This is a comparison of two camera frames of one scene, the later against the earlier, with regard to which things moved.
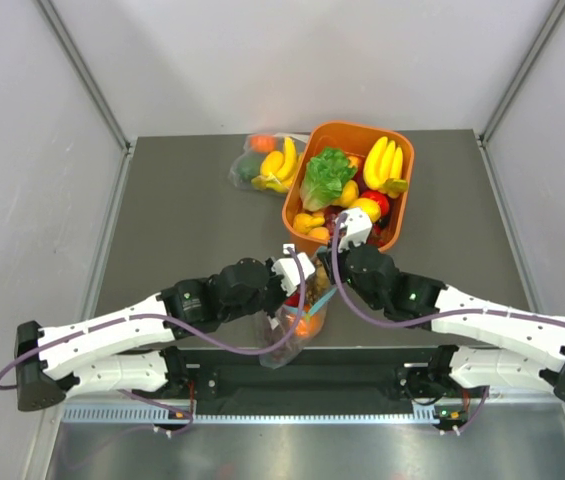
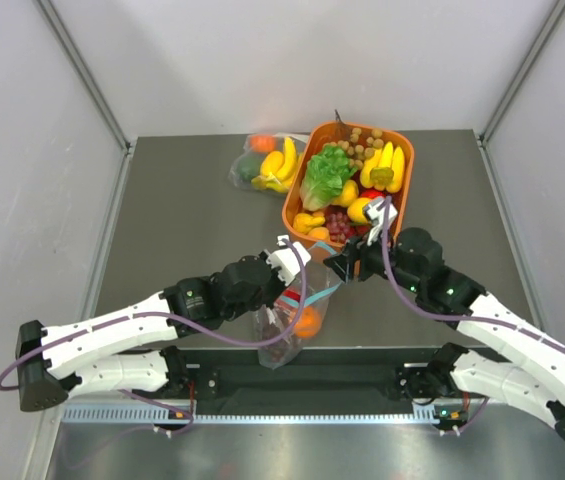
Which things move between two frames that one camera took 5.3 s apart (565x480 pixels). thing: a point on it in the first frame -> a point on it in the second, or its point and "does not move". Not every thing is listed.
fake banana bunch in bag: (277, 170) does not move
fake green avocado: (249, 167) does not move
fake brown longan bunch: (317, 284) -> (358, 148)
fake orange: (308, 325) does not move
